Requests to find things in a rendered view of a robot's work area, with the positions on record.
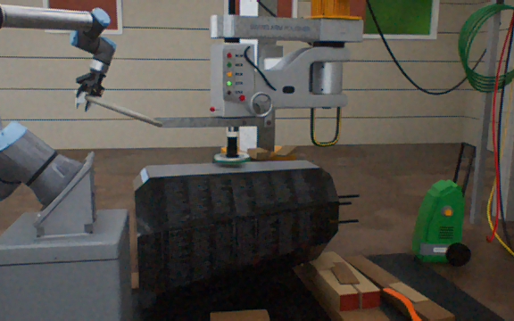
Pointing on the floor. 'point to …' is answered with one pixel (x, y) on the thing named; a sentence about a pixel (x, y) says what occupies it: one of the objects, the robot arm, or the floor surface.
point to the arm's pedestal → (63, 273)
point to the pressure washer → (443, 220)
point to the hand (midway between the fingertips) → (80, 107)
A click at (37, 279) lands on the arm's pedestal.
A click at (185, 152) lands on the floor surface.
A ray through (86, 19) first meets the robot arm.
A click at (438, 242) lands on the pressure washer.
